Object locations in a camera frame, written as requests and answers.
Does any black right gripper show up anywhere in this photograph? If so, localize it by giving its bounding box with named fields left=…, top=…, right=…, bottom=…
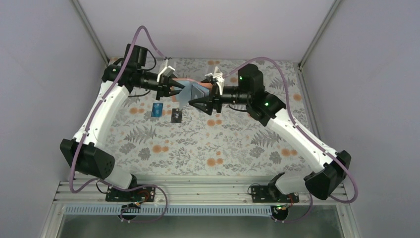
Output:
left=188, top=79, right=250, bottom=115

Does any blue credit card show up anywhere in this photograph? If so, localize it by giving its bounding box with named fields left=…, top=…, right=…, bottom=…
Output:
left=151, top=103, right=163, bottom=118

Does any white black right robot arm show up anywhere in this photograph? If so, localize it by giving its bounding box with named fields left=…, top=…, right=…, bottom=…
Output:
left=189, top=63, right=351, bottom=202

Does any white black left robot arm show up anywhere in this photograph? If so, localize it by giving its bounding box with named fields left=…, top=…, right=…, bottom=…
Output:
left=60, top=44, right=184, bottom=201

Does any floral patterned table mat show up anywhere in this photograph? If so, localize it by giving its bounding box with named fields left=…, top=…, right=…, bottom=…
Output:
left=93, top=57, right=311, bottom=177

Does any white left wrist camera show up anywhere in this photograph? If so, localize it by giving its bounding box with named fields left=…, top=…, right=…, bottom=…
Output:
left=157, top=62, right=176, bottom=83

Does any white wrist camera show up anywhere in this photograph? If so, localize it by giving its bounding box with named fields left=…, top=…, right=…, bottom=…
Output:
left=205, top=66, right=225, bottom=87
left=157, top=62, right=176, bottom=83

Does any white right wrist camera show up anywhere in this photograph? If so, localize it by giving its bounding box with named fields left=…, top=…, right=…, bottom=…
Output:
left=205, top=66, right=225, bottom=87

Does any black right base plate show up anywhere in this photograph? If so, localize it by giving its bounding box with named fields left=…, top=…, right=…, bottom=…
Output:
left=248, top=184, right=300, bottom=203

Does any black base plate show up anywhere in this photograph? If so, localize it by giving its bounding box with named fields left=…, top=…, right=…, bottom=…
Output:
left=105, top=187, right=156, bottom=203
left=248, top=184, right=300, bottom=203

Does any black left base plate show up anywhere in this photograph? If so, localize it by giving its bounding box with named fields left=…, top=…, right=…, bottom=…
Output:
left=105, top=187, right=156, bottom=203

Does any aluminium mounting rail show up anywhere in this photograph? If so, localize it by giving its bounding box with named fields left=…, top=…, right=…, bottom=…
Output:
left=54, top=176, right=349, bottom=207

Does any grey slotted cable duct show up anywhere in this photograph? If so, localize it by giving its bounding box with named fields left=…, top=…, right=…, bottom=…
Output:
left=64, top=204, right=271, bottom=217

